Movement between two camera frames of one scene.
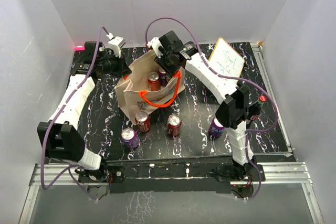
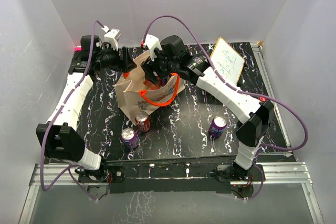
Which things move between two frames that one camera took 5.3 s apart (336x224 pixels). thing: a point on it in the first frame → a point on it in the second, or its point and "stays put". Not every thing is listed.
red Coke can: [143, 121] stays put
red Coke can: [174, 123] → [152, 85]
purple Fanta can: [130, 138] stays put
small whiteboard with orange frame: [225, 61] stays put
